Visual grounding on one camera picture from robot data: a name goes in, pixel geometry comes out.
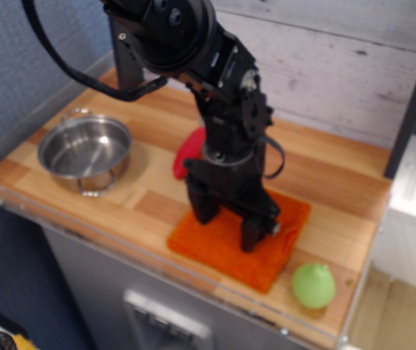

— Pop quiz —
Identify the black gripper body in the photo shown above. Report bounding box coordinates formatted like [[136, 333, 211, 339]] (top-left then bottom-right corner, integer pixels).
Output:
[[184, 153, 280, 236]]

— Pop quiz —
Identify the black braided cable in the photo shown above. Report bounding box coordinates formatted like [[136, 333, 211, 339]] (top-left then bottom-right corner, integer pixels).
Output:
[[20, 0, 169, 103]]

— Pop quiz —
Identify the clear acrylic counter guard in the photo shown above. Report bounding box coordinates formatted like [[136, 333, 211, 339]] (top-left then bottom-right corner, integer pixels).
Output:
[[0, 50, 391, 347]]

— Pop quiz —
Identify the stainless steel pot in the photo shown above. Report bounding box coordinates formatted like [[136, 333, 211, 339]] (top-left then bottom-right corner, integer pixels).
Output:
[[37, 108, 132, 198]]

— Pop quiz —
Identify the dark grey left post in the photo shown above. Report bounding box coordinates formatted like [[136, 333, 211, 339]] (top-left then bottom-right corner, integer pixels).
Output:
[[109, 18, 144, 90]]

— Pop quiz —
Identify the orange towel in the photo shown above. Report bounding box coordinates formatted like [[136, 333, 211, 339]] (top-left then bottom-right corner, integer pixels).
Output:
[[167, 192, 312, 294]]

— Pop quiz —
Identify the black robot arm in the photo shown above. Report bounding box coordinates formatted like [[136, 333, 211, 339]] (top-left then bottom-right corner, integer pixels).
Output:
[[104, 1, 280, 252]]

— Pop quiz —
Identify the white side appliance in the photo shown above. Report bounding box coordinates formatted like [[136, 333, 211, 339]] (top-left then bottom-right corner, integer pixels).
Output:
[[371, 136, 416, 287]]

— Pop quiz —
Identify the yellow object bottom left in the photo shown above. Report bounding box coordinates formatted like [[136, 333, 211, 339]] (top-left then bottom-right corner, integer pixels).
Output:
[[12, 334, 37, 350]]

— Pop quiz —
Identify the red handled metal spoon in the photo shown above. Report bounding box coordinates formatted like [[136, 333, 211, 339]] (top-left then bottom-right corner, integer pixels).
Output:
[[172, 127, 206, 179]]

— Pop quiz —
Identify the silver button control panel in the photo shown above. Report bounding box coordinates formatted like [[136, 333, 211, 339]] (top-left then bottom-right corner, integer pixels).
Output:
[[123, 289, 215, 349]]

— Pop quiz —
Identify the green toy pear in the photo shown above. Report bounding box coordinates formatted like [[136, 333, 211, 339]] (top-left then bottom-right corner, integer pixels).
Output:
[[292, 262, 336, 310]]

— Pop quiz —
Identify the grey cabinet front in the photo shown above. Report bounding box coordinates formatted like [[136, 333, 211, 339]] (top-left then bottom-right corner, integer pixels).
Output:
[[43, 228, 308, 349]]

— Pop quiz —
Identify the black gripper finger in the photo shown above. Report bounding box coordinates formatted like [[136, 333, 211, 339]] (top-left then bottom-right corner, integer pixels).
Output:
[[187, 182, 220, 225], [241, 215, 266, 252]]

